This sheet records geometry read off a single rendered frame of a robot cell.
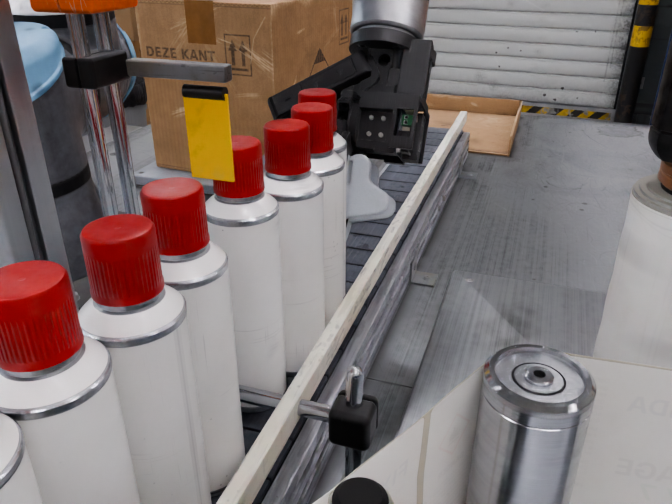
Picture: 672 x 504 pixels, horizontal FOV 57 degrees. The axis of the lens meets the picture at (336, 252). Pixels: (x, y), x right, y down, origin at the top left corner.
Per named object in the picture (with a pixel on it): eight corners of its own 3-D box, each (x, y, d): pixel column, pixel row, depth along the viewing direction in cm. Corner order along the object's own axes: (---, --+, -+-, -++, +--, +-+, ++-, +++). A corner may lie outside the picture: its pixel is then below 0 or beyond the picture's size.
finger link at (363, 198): (378, 251, 58) (393, 155, 58) (318, 242, 60) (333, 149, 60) (384, 253, 61) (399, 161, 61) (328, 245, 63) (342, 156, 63)
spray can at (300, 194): (297, 386, 50) (288, 138, 40) (252, 361, 53) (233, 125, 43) (337, 356, 53) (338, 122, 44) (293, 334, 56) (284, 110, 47)
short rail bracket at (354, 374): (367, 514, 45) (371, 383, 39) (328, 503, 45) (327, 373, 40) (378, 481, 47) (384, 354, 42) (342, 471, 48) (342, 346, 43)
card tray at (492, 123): (509, 156, 117) (512, 136, 115) (377, 143, 124) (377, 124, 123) (520, 117, 142) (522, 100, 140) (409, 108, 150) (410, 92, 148)
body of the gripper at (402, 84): (409, 155, 57) (429, 28, 57) (322, 146, 59) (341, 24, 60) (421, 171, 64) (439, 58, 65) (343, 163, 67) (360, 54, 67)
